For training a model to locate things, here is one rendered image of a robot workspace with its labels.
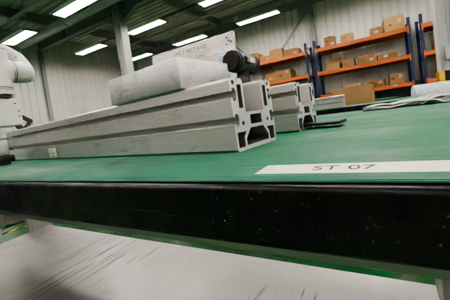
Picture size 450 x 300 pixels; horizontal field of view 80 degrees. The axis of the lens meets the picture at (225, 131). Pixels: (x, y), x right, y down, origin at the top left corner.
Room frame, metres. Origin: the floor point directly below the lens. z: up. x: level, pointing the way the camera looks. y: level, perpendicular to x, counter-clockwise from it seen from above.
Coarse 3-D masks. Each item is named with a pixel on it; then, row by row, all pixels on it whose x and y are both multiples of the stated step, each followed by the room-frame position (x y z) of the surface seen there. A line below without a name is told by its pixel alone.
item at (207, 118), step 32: (160, 96) 0.37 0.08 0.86; (192, 96) 0.34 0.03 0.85; (224, 96) 0.32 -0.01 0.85; (256, 96) 0.36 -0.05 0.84; (32, 128) 0.66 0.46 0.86; (64, 128) 0.58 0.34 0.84; (96, 128) 0.48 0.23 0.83; (128, 128) 0.42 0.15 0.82; (160, 128) 0.39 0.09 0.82; (192, 128) 0.36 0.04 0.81; (224, 128) 0.31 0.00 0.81; (256, 128) 0.36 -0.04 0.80
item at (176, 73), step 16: (160, 64) 0.36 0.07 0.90; (176, 64) 0.34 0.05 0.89; (192, 64) 0.36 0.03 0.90; (208, 64) 0.39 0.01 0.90; (224, 64) 0.42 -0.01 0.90; (112, 80) 0.43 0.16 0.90; (128, 80) 0.40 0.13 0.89; (144, 80) 0.38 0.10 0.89; (160, 80) 0.36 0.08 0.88; (176, 80) 0.34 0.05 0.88; (192, 80) 0.36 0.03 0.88; (208, 80) 0.38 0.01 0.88; (112, 96) 0.43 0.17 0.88; (128, 96) 0.41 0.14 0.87; (144, 96) 0.38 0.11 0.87
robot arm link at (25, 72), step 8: (0, 48) 1.00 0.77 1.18; (8, 48) 1.01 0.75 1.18; (8, 56) 1.01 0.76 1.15; (16, 56) 1.01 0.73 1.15; (16, 64) 0.96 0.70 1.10; (24, 64) 0.98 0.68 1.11; (24, 72) 0.97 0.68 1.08; (32, 72) 1.00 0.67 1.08; (24, 80) 0.98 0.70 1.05; (32, 80) 1.01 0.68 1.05
